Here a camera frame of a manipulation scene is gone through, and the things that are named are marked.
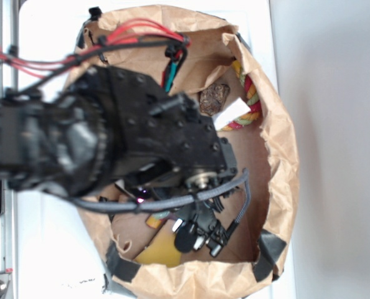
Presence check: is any dark brown rock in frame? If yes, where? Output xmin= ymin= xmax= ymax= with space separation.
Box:
xmin=199 ymin=83 xmax=230 ymax=116

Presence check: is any red wire bundle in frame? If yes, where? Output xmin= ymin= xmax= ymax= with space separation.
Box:
xmin=0 ymin=18 xmax=192 ymax=78

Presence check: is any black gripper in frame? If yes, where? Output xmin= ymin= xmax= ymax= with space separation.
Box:
xmin=136 ymin=168 xmax=247 ymax=257

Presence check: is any multicolour twisted rope toy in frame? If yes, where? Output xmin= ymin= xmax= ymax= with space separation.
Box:
xmin=145 ymin=60 xmax=262 ymax=229

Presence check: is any grey braided cable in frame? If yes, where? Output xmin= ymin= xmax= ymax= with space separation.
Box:
xmin=72 ymin=168 xmax=251 ymax=240

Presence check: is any yellow sponge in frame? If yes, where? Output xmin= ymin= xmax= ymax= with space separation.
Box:
xmin=135 ymin=221 xmax=182 ymax=268

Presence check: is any brown paper bag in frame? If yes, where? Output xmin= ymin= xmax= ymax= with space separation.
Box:
xmin=76 ymin=5 xmax=300 ymax=298

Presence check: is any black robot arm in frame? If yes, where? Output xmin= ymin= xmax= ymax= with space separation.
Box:
xmin=0 ymin=66 xmax=247 ymax=256

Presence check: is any aluminium frame rail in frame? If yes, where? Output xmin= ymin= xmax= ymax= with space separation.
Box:
xmin=0 ymin=1 xmax=19 ymax=298

